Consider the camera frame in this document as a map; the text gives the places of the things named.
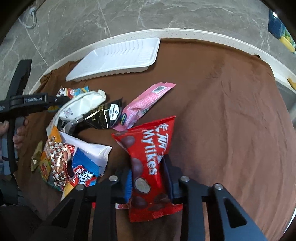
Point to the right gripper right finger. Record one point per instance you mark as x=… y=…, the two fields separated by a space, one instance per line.
x=226 y=217

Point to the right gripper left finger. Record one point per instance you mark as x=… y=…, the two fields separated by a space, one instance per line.
x=88 y=213

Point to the blue Tipo cake packet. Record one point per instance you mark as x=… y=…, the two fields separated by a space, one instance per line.
x=84 y=170

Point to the orange cartoon snack packet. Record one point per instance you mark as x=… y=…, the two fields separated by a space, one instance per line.
x=45 y=163

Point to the gold foil snack packet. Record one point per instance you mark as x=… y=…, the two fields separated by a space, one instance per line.
x=36 y=157

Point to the panda cartoon snack packet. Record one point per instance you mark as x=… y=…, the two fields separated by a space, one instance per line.
x=69 y=92

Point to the white long snack pouch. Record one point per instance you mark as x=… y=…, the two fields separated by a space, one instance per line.
x=77 y=106

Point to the brown patterned snack packet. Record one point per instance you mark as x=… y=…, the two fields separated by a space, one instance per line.
x=60 y=155

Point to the red Mylikes chocolate bag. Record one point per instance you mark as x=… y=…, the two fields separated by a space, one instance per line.
x=146 y=145

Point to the black sesame snack packet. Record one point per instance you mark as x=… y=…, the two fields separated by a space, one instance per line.
x=104 y=116

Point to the pink wafer snack packet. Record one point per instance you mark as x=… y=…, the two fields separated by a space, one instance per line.
x=140 y=106

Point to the red white hawthorn packet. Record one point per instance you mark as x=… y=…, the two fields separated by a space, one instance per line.
x=122 y=206

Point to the white snack packet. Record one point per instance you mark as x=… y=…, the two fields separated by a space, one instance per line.
x=97 y=153

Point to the person's left hand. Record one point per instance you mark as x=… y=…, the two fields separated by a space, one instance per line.
x=20 y=133

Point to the brown tablecloth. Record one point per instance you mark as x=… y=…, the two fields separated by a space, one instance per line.
x=232 y=125

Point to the white plastic tray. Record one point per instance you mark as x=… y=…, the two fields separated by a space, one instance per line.
x=132 y=56

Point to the yellow sponge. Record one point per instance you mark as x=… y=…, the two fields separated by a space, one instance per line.
x=292 y=84

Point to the green dish soap bottle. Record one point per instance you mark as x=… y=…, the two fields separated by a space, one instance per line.
x=287 y=40

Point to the blue utensil cup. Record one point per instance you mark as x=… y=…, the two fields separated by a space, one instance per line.
x=275 y=26

